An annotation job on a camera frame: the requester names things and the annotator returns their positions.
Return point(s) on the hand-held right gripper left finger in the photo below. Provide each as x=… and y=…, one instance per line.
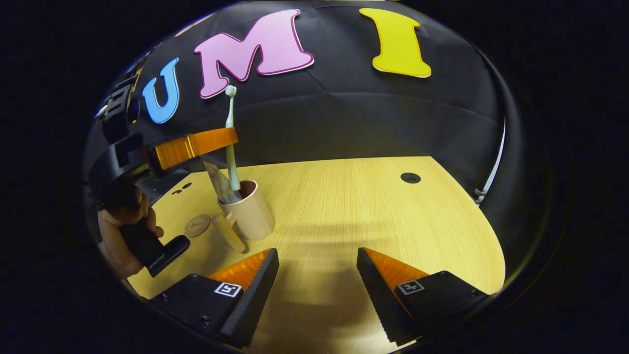
x=258, y=295

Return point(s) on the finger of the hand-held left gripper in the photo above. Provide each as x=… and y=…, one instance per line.
x=196, y=147

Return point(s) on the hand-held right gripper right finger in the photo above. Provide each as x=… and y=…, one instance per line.
x=376, y=295

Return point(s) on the light green toothbrush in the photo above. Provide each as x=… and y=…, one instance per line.
x=230, y=162

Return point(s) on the white toothpaste tube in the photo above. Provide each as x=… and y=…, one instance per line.
x=221, y=187

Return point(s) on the round wooden coaster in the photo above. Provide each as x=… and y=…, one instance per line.
x=197, y=226

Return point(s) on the beige cup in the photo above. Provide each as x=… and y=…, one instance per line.
x=255, y=216

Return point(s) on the wooden desktop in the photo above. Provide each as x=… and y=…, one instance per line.
x=354, y=206

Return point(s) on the black backdrop cloth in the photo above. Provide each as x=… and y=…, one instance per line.
x=354, y=118

